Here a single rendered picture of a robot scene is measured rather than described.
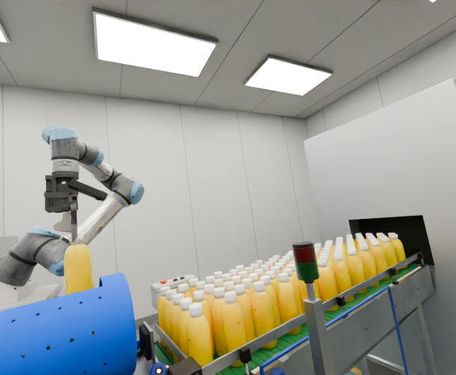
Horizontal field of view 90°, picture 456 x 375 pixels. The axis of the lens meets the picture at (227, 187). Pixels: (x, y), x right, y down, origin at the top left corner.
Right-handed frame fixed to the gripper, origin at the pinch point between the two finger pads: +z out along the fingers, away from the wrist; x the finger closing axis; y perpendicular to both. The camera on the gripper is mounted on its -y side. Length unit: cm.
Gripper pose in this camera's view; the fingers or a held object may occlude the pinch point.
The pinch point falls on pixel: (76, 236)
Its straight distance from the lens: 87.9
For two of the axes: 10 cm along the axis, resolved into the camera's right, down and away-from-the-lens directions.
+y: -8.3, 0.3, -5.5
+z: 1.3, 9.8, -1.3
